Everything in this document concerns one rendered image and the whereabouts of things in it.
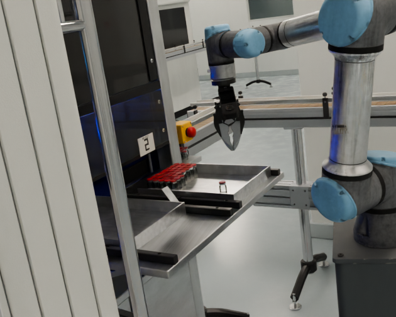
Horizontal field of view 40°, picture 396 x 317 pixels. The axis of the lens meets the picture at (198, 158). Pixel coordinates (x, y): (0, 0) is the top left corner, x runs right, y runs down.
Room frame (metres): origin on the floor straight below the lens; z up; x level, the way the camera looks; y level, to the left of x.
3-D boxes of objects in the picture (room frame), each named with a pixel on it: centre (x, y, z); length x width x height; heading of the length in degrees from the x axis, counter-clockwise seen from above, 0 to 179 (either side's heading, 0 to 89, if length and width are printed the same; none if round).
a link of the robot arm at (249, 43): (1.51, -0.18, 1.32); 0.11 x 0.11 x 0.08; 34
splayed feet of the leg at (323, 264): (2.49, -0.48, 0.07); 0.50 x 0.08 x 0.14; 148
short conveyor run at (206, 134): (2.30, 0.02, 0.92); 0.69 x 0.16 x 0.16; 148
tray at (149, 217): (1.42, 0.27, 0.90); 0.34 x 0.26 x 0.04; 58
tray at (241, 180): (1.65, -0.01, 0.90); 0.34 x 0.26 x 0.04; 57
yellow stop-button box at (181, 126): (1.99, 0.05, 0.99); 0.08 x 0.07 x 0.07; 58
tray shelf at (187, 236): (1.53, 0.12, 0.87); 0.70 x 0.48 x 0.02; 148
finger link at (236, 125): (1.59, -0.12, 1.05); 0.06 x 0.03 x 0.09; 177
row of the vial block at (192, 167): (1.70, 0.06, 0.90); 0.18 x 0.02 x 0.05; 147
